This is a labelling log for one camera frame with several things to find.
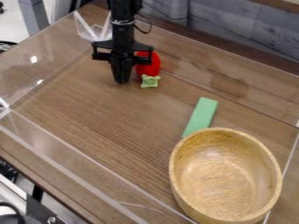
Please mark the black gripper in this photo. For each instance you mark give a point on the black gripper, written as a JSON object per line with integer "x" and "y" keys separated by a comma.
{"x": 104, "y": 51}

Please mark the red plush strawberry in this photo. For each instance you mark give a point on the red plush strawberry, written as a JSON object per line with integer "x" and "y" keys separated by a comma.
{"x": 148, "y": 72}

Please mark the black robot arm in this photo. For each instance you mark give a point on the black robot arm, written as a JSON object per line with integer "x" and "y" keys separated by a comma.
{"x": 123, "y": 21}

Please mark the green rectangular block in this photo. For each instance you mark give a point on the green rectangular block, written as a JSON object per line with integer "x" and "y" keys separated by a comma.
{"x": 201, "y": 116}

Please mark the grey table leg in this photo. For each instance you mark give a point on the grey table leg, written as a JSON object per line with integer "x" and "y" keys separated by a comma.
{"x": 33, "y": 15}

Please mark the wooden bowl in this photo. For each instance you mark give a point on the wooden bowl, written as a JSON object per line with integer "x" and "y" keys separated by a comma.
{"x": 225, "y": 177}

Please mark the clear acrylic tray enclosure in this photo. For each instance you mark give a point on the clear acrylic tray enclosure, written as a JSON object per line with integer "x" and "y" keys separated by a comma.
{"x": 92, "y": 140}

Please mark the black metal bracket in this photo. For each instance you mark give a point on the black metal bracket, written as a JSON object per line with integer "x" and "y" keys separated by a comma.
{"x": 37, "y": 214}

